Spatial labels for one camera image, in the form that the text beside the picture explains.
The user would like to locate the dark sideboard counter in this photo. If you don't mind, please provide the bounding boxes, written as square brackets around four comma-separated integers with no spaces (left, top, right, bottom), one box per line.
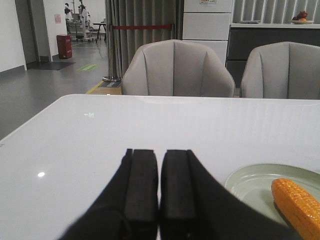
[226,23,320,88]

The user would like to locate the fruit bowl on counter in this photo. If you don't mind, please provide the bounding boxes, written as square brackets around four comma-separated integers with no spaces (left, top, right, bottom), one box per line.
[290,11,314,25]

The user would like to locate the left gripper black left claw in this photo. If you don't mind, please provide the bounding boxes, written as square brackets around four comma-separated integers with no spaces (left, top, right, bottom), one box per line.
[60,149,158,240]

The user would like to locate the grey armchair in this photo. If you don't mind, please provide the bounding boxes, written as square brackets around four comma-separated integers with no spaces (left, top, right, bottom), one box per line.
[240,41,320,100]
[122,39,235,98]

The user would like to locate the grey armchair right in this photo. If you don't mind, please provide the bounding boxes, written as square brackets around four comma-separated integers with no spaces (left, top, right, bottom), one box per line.
[240,41,320,100]

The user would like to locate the grey curtain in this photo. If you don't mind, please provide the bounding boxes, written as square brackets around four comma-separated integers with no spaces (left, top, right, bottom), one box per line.
[105,0,184,77]

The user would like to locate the orange corn cob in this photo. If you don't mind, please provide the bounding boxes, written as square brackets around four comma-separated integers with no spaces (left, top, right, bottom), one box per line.
[271,178,320,240]

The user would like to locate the white drawer cabinet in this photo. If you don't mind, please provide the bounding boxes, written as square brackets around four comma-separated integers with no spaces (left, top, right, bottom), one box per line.
[182,0,233,64]

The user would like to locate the red box on floor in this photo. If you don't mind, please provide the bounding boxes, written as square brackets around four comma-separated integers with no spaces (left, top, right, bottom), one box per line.
[56,34,72,59]

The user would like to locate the pale green plate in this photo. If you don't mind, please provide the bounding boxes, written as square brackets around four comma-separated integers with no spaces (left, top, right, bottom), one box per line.
[225,163,320,225]

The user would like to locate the grey armchair left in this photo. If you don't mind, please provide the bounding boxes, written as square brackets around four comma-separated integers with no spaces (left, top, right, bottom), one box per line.
[122,39,235,98]

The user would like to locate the red belt stanchion barrier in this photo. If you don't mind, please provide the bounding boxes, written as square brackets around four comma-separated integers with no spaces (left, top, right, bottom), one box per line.
[102,23,176,83]

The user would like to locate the left gripper black right claw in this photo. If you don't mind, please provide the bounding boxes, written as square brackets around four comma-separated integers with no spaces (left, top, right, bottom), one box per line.
[160,150,301,240]

